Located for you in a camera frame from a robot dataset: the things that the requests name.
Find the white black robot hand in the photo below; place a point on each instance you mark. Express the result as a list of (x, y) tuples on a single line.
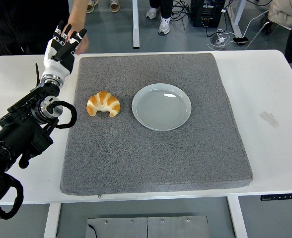
[(55, 67)]

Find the golden croissant bread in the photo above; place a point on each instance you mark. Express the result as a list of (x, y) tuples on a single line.
[(102, 100)]

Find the person's forearm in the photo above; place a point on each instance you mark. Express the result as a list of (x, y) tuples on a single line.
[(77, 12)]

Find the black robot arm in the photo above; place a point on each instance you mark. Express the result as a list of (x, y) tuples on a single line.
[(19, 134)]

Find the round grey plate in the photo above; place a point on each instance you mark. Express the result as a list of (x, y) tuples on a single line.
[(161, 109)]

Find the grey metal plate with screws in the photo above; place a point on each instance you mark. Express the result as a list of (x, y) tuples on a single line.
[(148, 226)]

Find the person's hand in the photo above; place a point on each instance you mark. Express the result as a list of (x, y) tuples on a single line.
[(82, 45)]

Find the person's foot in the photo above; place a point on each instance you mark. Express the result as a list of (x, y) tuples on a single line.
[(114, 6), (91, 6)]

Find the person's leg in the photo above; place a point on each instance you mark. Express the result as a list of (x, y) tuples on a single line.
[(153, 11), (164, 23)]

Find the grey fabric cushion mat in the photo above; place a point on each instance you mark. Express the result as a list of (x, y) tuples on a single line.
[(148, 158)]

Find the white table leg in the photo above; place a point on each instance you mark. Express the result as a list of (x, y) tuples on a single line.
[(52, 220), (236, 218)]

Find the black computer case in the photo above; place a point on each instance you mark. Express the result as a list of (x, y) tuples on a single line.
[(205, 13)]

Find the white desk leg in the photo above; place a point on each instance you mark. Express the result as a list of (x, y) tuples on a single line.
[(235, 19)]

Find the black smartphone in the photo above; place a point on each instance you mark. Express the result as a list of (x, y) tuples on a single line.
[(240, 40)]

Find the clear tape strip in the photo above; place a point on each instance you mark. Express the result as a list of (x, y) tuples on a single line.
[(269, 119)]

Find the seated person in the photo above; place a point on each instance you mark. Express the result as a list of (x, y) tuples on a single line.
[(285, 10)]

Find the black desk control panel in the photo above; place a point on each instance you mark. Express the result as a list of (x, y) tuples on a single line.
[(282, 196)]

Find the white desk post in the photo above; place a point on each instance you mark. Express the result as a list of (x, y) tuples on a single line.
[(135, 24)]

